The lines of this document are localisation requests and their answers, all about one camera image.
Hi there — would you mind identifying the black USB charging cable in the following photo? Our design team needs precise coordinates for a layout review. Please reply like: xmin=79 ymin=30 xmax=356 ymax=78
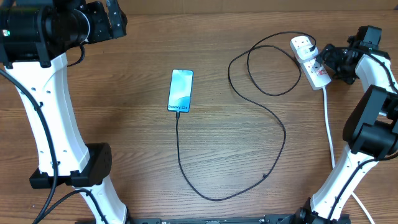
xmin=175 ymin=30 xmax=318 ymax=202

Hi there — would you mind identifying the Samsung Galaxy smartphone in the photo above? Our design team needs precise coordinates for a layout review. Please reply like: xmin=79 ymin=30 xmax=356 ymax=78
xmin=167 ymin=69 xmax=194 ymax=113

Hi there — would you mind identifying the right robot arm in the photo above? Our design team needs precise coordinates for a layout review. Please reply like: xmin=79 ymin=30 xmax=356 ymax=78
xmin=277 ymin=26 xmax=397 ymax=223

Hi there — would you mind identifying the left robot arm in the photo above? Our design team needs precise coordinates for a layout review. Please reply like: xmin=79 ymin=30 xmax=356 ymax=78
xmin=1 ymin=0 xmax=131 ymax=223

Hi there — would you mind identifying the white charger plug adapter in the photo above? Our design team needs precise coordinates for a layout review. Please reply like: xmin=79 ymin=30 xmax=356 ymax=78
xmin=295 ymin=45 xmax=318 ymax=63

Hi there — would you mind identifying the white power strip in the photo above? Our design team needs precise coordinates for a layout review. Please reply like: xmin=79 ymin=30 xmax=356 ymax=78
xmin=290 ymin=35 xmax=331 ymax=90

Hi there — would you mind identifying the white power strip cord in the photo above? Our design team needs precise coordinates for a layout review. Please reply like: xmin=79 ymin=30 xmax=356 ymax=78
xmin=322 ymin=86 xmax=376 ymax=224

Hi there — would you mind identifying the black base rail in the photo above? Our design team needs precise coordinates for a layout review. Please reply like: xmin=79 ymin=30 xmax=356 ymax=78
xmin=74 ymin=213 xmax=312 ymax=224

